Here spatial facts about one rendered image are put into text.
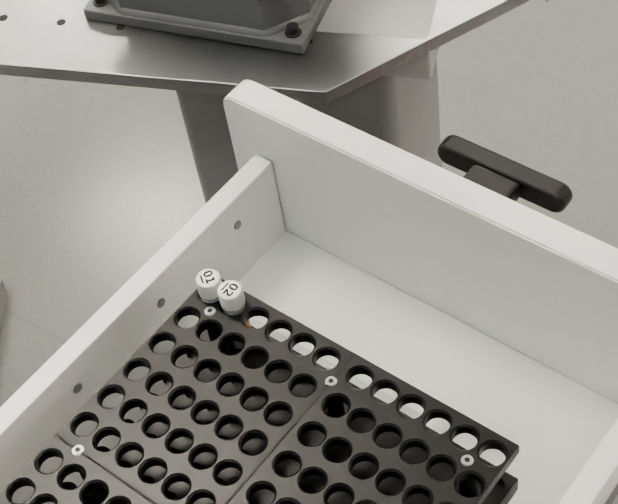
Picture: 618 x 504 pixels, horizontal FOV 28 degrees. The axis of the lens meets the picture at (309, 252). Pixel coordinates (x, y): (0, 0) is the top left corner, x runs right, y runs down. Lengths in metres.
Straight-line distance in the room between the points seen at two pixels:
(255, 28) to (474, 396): 0.40
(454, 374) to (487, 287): 0.05
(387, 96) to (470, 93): 0.96
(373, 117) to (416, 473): 0.56
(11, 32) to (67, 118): 1.07
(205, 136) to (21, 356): 0.73
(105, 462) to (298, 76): 0.43
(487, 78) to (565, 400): 1.41
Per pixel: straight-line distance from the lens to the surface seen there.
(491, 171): 0.64
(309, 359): 0.58
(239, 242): 0.68
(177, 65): 0.95
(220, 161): 1.15
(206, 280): 0.60
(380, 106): 1.05
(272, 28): 0.94
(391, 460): 0.55
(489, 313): 0.65
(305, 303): 0.68
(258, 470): 0.56
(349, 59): 0.93
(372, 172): 0.62
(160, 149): 1.98
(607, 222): 1.82
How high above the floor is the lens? 1.38
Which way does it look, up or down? 50 degrees down
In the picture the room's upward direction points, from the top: 10 degrees counter-clockwise
